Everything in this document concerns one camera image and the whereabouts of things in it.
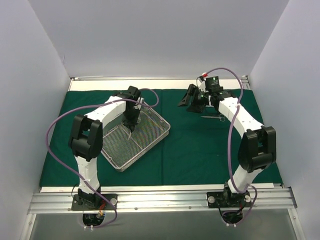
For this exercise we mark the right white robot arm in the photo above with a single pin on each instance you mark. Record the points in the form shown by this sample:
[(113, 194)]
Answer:
[(258, 148)]

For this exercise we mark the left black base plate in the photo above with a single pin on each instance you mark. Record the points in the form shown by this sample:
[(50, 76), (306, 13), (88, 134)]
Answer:
[(81, 204)]

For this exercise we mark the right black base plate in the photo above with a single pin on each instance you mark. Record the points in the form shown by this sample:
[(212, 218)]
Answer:
[(224, 199)]

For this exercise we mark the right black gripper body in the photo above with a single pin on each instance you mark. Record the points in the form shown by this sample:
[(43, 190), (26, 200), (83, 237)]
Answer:
[(194, 99)]

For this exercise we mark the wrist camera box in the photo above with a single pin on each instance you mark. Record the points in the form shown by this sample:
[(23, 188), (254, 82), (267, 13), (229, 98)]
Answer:
[(210, 84), (139, 104)]

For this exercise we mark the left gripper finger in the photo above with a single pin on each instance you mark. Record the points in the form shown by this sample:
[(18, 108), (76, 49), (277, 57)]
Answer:
[(126, 123), (132, 128)]

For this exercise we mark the green surgical drape cloth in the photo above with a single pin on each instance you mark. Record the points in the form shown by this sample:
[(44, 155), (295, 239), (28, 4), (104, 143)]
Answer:
[(193, 153)]

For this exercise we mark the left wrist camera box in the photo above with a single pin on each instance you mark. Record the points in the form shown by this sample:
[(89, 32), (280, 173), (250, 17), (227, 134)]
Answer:
[(139, 104)]

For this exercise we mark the metal mesh instrument tray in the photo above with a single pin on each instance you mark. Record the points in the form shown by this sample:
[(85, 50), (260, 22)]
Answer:
[(120, 152)]

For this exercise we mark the aluminium front rail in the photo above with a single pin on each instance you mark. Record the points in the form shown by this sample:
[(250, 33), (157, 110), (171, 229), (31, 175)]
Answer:
[(166, 198)]

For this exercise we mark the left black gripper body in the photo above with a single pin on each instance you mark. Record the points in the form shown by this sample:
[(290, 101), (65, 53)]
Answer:
[(130, 121)]

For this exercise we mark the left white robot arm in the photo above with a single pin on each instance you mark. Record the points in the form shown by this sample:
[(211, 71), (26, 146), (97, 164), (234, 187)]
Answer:
[(86, 138)]

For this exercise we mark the steel surgical forceps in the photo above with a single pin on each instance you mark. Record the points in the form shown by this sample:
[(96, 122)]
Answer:
[(219, 117)]

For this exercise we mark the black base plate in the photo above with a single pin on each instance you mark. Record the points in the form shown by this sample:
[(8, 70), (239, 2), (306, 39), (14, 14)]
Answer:
[(81, 204), (224, 199)]

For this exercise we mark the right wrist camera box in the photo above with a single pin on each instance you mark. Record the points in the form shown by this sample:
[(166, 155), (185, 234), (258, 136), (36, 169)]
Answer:
[(210, 84)]

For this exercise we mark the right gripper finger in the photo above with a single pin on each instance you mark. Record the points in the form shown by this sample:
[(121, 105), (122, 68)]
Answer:
[(188, 95), (195, 108)]

